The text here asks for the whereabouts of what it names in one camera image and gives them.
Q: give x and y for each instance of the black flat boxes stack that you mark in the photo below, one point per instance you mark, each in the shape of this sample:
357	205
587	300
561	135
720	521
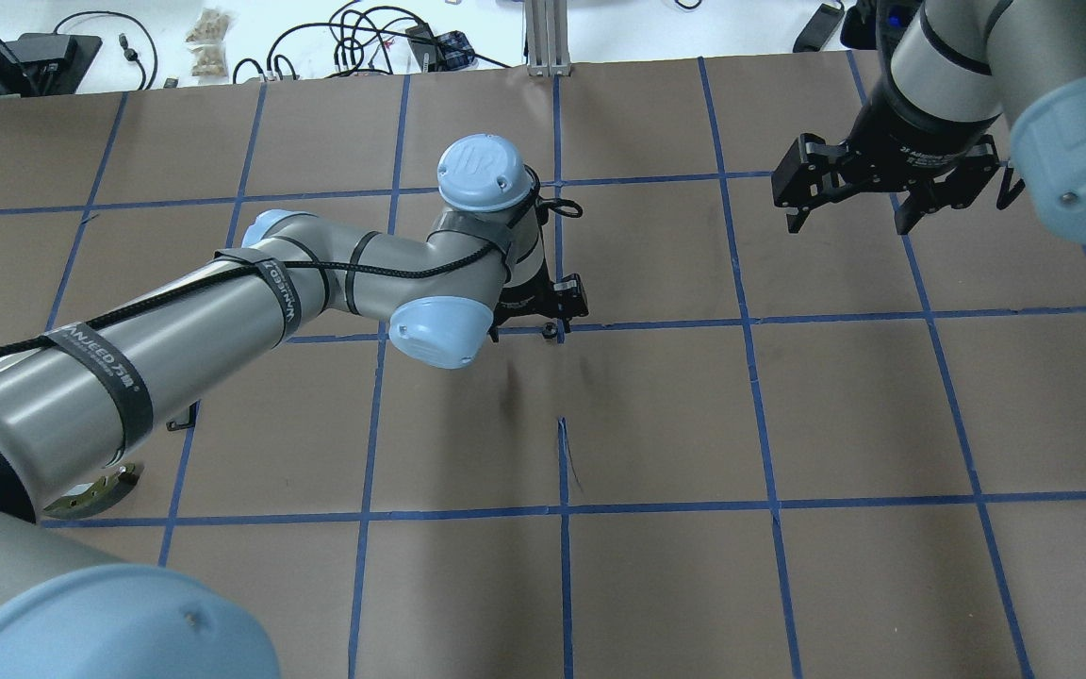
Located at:
56	63

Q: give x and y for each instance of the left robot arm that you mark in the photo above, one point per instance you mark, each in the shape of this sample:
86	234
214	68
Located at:
85	395

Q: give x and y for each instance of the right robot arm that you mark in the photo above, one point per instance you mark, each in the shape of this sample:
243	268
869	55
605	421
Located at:
948	71

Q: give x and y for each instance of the black power adapter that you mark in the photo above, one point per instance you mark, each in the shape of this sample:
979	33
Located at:
820	27

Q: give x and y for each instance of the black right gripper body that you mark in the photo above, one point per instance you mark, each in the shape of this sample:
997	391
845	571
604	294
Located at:
915	143

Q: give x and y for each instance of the curved metal brake shoe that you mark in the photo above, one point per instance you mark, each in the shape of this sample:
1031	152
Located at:
91	499

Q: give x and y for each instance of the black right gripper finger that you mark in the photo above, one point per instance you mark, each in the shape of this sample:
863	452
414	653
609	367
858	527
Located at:
808	177
956	189

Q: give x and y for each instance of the aluminium frame post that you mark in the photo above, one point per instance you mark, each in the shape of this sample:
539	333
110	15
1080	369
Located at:
546	30

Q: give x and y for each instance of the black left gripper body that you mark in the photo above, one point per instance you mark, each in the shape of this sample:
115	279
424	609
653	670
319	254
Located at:
526	291

